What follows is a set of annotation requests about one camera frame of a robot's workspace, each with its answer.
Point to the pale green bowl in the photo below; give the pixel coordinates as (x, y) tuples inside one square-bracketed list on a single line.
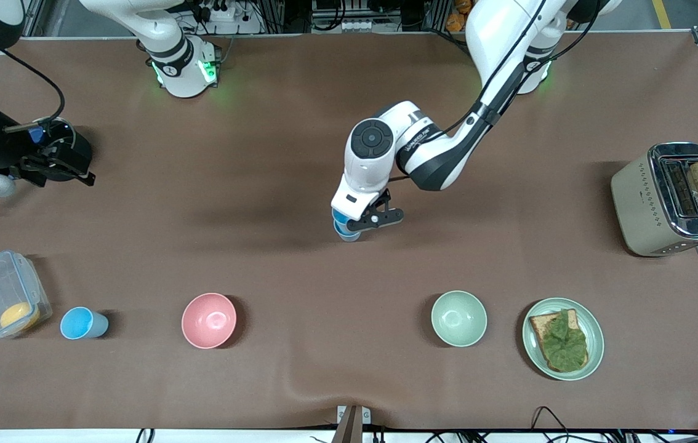
[(458, 319)]

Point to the yellow orange fruit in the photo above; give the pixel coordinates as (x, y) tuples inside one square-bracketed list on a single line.
[(19, 316)]

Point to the brown table mat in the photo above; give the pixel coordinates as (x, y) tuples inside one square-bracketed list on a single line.
[(263, 154)]

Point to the green lettuce leaf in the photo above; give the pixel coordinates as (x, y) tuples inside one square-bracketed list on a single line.
[(565, 344)]

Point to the metal table clamp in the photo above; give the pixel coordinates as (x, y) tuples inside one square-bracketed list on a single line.
[(352, 424)]

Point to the pink bowl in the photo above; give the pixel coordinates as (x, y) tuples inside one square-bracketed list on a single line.
[(208, 320)]

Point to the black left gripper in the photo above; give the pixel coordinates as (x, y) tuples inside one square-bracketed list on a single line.
[(379, 202)]

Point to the blue plastic cup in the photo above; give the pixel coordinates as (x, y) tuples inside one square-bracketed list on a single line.
[(339, 217), (81, 323), (349, 236)]

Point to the white power strip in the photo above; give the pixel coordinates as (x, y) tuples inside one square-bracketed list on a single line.
[(220, 12), (356, 26)]

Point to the pale green plate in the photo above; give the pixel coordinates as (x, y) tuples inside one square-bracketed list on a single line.
[(592, 344)]

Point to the bag of orange buns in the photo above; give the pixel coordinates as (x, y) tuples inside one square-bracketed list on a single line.
[(455, 18)]

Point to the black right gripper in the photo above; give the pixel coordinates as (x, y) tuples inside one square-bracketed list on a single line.
[(6, 149)]

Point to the toast slice under lettuce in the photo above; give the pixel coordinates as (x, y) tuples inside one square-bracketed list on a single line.
[(540, 326)]

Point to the beige chrome toaster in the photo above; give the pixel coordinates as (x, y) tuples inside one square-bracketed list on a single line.
[(638, 212)]

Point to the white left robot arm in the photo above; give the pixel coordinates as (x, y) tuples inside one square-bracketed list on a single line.
[(441, 154)]

